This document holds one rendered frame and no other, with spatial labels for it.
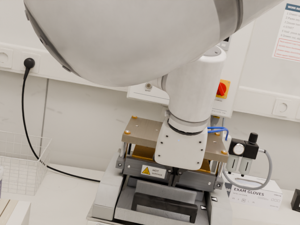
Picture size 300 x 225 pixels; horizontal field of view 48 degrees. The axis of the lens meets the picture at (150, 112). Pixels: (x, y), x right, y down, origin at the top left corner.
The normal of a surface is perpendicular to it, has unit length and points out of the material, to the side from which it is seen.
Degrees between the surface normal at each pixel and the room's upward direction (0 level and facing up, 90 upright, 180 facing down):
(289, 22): 90
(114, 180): 0
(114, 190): 40
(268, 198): 90
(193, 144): 106
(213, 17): 116
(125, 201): 0
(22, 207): 1
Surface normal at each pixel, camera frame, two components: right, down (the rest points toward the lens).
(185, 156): -0.12, 0.53
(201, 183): -0.07, 0.25
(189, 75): -0.51, 0.43
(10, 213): 0.18, -0.95
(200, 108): 0.24, 0.58
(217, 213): 0.09, -0.56
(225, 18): 0.47, 0.76
